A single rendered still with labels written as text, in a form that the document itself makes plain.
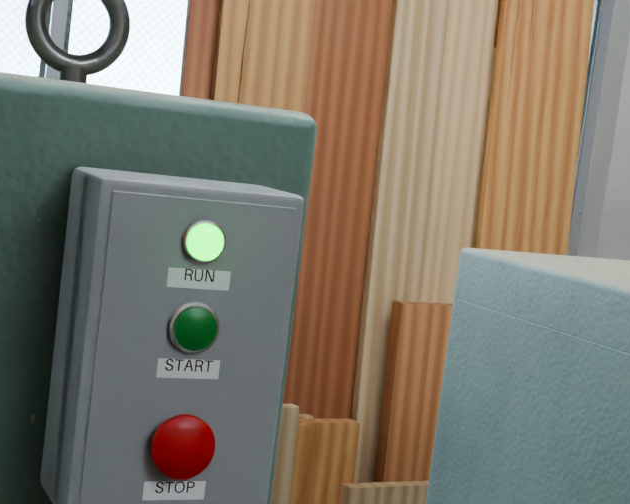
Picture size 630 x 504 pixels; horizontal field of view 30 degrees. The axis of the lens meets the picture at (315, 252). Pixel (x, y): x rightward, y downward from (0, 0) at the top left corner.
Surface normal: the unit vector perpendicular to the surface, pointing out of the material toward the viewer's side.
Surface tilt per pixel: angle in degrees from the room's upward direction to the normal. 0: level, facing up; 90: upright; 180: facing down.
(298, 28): 87
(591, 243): 90
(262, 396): 90
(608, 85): 90
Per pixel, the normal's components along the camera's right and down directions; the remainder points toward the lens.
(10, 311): 0.40, 0.14
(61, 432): -0.91, -0.07
